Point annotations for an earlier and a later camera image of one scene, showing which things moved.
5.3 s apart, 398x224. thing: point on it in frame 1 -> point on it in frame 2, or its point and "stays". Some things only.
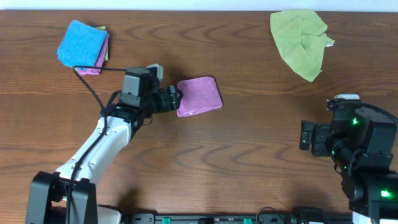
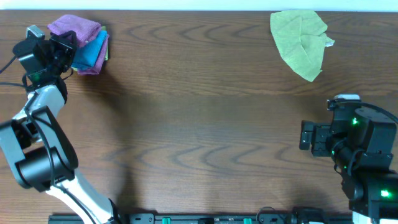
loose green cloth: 298,34 stays
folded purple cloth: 100,61 stays
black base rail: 274,218 stays
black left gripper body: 165,100 -> 60,55
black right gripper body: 319,147 stays
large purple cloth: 199,94 -> 84,30
